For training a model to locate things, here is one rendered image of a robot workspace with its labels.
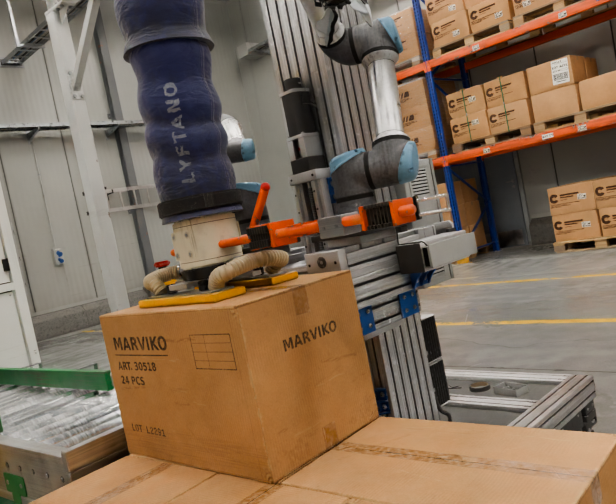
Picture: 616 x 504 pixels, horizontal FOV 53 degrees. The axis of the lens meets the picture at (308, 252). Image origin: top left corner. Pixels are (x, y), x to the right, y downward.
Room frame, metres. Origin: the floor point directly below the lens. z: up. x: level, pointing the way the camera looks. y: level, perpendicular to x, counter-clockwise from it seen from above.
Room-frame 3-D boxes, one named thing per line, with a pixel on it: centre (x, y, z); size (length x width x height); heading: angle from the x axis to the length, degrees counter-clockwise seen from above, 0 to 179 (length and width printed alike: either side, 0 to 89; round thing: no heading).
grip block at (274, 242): (1.49, 0.08, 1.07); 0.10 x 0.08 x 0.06; 136
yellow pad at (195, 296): (1.60, 0.32, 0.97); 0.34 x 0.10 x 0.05; 46
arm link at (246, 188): (2.25, 0.18, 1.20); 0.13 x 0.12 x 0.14; 97
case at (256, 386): (1.66, 0.25, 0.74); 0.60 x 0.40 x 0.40; 47
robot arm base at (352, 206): (1.90, -0.17, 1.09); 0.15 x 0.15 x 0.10
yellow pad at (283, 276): (1.73, 0.19, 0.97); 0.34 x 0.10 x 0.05; 46
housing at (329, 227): (1.34, -0.08, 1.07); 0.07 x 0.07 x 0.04; 46
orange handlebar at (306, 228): (1.62, 0.03, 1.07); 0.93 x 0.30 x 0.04; 46
